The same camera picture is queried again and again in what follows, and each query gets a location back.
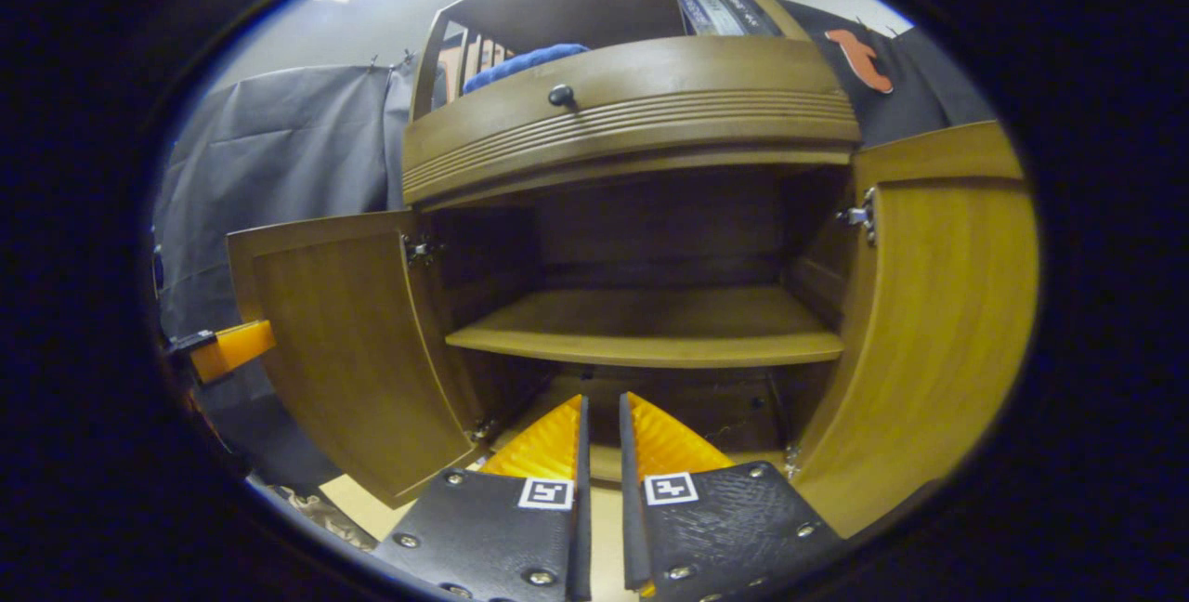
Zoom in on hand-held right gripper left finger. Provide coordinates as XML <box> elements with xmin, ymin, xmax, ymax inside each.
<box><xmin>370</xmin><ymin>395</ymin><xmax>594</xmax><ymax>602</ymax></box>

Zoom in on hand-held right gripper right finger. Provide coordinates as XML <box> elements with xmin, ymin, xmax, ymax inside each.
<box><xmin>619</xmin><ymin>390</ymin><xmax>848</xmax><ymax>602</ymax></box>

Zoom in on pale spine book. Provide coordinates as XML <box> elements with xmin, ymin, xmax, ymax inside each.
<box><xmin>689</xmin><ymin>0</ymin><xmax>750</xmax><ymax>36</ymax></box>

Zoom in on wooden double-door shoe cabinet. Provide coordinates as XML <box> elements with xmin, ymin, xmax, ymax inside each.
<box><xmin>228</xmin><ymin>0</ymin><xmax>1039</xmax><ymax>538</ymax></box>

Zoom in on blue cover book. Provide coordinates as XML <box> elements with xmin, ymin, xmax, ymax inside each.
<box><xmin>676</xmin><ymin>0</ymin><xmax>721</xmax><ymax>36</ymax></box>

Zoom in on wooden drawer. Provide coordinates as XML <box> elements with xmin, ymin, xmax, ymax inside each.
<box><xmin>402</xmin><ymin>35</ymin><xmax>860</xmax><ymax>208</ymax></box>

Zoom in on blue towel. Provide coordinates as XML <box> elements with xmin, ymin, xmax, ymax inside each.
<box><xmin>462</xmin><ymin>43</ymin><xmax>591</xmax><ymax>95</ymax></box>

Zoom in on wooden inner shelf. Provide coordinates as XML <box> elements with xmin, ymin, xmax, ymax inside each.
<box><xmin>446</xmin><ymin>286</ymin><xmax>844</xmax><ymax>369</ymax></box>

